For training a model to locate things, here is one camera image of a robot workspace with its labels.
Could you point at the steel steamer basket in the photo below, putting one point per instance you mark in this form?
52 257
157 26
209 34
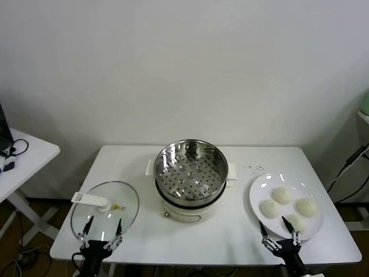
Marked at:
173 155

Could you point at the white round plate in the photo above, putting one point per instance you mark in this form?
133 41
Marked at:
259 190

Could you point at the white shelf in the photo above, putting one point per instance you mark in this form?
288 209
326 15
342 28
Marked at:
363 116

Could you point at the white steamed baozi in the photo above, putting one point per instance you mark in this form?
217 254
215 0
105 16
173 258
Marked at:
298 223
306 207
271 208
282 195

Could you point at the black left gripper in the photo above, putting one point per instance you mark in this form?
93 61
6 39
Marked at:
96 247

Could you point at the black laptop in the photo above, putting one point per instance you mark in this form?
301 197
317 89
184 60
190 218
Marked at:
4 130

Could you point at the small black adapter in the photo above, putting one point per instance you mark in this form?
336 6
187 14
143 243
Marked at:
9 166

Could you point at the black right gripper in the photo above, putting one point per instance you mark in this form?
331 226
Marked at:
288 248

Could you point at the white side table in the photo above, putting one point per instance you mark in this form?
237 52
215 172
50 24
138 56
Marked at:
34 155

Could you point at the white furniture foot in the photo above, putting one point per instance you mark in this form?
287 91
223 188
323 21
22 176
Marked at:
364 215

